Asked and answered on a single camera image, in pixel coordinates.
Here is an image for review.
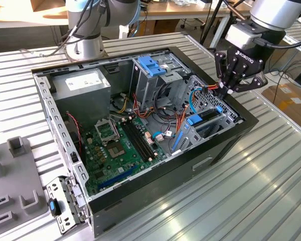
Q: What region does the yellow black wire bundle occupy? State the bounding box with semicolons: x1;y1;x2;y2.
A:
110;92;131;114

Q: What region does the grey metal drive cage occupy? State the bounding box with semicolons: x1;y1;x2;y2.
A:
129;54;191;113

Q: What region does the green motherboard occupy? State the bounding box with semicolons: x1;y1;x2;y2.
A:
81;114;171;196

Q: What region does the black camera cable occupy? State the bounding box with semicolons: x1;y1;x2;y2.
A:
252;37;301;50

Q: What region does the blue expansion slot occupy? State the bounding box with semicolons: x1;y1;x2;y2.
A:
99;164;137;189

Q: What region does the black tripod stand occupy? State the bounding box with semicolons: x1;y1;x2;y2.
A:
200;0;223;50

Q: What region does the grey parts rack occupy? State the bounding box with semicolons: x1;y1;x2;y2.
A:
0;135;50;241

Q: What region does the grey power supply unit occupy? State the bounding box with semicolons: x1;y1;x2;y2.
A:
51;68;112;129

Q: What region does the black RAM slot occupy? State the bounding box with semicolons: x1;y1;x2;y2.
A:
121;122;148;163
130;120;157;158
127;120;154;160
124;121;151;161

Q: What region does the hard disk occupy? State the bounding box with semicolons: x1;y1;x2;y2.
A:
172;106;223;155

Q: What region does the blue data wire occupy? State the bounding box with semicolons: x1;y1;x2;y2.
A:
152;86;204;143

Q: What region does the red black fan wire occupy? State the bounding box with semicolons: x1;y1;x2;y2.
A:
66;112;83;154

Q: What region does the black case fan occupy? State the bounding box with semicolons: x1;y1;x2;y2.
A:
65;112;85;166

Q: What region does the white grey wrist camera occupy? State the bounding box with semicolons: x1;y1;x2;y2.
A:
225;24;263;50

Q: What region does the open black PC case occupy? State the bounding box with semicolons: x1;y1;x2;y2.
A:
31;46;259;238

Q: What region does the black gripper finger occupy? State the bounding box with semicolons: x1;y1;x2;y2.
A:
224;72;269;101
214;51;228;101

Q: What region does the wooden desk white frame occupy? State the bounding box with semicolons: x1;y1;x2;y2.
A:
139;0;253;48

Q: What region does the metal socket cover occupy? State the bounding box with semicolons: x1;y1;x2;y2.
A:
93;117;120;146

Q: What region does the brown cardboard box white label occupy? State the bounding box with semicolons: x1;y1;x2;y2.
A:
262;84;301;121

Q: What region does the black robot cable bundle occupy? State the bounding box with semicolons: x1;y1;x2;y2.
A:
56;0;111;57

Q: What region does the orange red wire bundle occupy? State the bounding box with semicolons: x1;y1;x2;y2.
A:
132;92;191;141

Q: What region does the grey metal disk bay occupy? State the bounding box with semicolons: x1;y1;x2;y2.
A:
170;104;238;156

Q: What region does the orange red disk power wire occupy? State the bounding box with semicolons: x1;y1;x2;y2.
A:
200;83;220;93

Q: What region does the metal expansion slot bracket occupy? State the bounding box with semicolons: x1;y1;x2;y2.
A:
45;175;90;235

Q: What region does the blue plastic drive latch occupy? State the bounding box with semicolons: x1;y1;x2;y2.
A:
137;55;168;77

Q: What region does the black blue latch tab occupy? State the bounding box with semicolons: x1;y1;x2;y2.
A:
47;198;62;217

